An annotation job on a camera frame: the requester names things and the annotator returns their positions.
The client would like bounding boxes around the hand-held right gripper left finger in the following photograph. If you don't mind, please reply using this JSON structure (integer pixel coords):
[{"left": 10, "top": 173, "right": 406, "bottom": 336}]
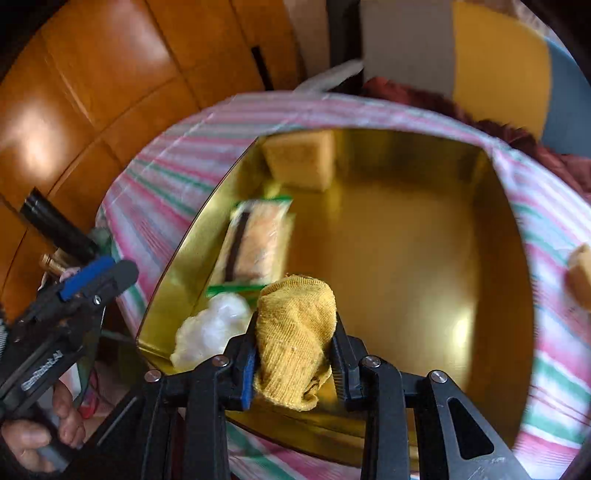
[{"left": 60, "top": 318, "right": 258, "bottom": 480}]

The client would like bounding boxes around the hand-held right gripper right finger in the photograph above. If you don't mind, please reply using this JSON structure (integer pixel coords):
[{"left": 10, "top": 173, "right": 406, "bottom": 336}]
[{"left": 327, "top": 316, "right": 532, "bottom": 480}]

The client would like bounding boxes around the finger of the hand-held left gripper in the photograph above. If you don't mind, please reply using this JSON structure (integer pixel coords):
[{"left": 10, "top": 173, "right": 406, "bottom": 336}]
[{"left": 34, "top": 256, "right": 139, "bottom": 325}]

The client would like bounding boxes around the yellow sock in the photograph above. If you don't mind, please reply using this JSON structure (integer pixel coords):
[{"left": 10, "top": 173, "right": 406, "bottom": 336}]
[{"left": 253, "top": 273, "right": 337, "bottom": 411}]

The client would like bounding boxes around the gold tin box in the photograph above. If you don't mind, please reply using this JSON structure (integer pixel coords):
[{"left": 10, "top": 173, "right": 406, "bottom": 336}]
[{"left": 134, "top": 128, "right": 536, "bottom": 467}]

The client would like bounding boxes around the person's left hand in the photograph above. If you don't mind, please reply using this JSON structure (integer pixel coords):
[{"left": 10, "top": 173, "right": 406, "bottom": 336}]
[{"left": 0, "top": 384, "right": 87, "bottom": 477}]

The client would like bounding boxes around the brass cylinder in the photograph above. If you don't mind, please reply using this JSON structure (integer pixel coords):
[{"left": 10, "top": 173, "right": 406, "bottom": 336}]
[{"left": 39, "top": 253, "right": 71, "bottom": 278}]

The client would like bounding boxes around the white cotton ball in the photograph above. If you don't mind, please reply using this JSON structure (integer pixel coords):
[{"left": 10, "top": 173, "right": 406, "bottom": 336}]
[{"left": 170, "top": 293, "right": 253, "bottom": 370}]

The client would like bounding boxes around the black glossy tube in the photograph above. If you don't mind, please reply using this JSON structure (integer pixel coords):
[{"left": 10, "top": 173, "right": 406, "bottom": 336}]
[{"left": 19, "top": 188, "right": 99, "bottom": 260}]

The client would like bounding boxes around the green-edged snack packet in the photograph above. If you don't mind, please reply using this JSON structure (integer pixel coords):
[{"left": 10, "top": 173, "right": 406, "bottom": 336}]
[{"left": 205, "top": 194, "right": 296, "bottom": 301}]

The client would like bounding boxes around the striped tablecloth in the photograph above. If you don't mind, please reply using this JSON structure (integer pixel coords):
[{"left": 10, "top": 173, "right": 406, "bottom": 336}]
[{"left": 95, "top": 91, "right": 591, "bottom": 480}]

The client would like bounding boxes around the wooden wardrobe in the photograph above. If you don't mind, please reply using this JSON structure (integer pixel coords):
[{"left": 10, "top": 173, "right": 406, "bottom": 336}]
[{"left": 0, "top": 0, "right": 326, "bottom": 324}]

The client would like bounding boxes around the maroon cloth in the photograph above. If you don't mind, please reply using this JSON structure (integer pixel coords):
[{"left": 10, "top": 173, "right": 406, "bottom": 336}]
[{"left": 360, "top": 76, "right": 591, "bottom": 204}]

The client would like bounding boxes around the grey yellow blue chair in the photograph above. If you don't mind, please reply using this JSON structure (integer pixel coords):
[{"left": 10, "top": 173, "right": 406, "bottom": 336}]
[{"left": 295, "top": 0, "right": 591, "bottom": 158}]

